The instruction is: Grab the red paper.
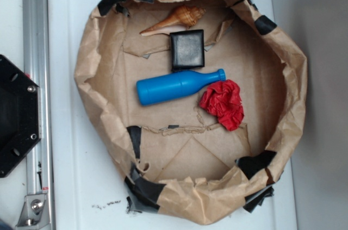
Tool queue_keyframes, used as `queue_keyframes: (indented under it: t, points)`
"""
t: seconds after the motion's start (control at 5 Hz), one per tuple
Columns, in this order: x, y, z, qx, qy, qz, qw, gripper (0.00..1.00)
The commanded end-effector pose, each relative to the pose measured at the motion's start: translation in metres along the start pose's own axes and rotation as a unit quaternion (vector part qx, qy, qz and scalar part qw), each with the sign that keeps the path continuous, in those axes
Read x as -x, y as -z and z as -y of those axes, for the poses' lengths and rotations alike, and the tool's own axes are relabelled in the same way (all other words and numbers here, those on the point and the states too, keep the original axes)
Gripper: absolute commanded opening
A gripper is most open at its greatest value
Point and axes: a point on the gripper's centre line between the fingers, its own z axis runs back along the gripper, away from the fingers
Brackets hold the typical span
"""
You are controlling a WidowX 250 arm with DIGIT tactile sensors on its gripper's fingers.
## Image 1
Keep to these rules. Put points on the crumpled red paper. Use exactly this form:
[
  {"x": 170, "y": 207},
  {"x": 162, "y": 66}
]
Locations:
[{"x": 222, "y": 99}]

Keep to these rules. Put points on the brown paper bag bin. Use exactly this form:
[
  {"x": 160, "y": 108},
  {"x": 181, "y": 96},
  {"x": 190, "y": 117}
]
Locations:
[{"x": 176, "y": 158}]

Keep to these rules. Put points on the black square box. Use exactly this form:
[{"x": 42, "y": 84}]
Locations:
[{"x": 187, "y": 49}]

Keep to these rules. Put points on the orange conch seashell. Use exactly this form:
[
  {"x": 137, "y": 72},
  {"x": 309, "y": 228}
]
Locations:
[{"x": 180, "y": 19}]

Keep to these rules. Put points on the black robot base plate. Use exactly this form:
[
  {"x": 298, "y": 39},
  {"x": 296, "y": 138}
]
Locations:
[{"x": 19, "y": 116}]

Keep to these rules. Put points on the aluminium extrusion rail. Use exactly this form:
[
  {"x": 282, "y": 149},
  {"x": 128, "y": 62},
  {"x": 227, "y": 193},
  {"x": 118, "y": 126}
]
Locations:
[{"x": 36, "y": 65}]

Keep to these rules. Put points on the metal corner bracket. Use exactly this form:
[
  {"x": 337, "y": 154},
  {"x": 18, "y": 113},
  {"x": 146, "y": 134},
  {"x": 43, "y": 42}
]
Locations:
[{"x": 34, "y": 214}]

